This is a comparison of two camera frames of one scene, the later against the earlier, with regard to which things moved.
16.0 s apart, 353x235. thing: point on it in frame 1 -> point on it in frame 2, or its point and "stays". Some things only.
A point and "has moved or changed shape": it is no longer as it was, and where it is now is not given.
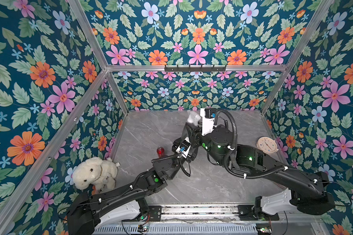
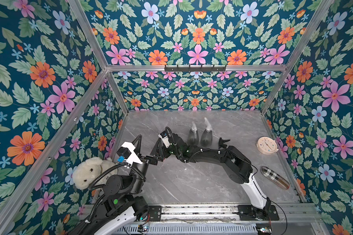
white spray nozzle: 193,118 has moved or changed shape
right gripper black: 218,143 -> 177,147
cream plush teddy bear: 96,173 stays
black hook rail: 195,69 stays
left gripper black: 191,154 -> 143,164
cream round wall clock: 267,145 stays
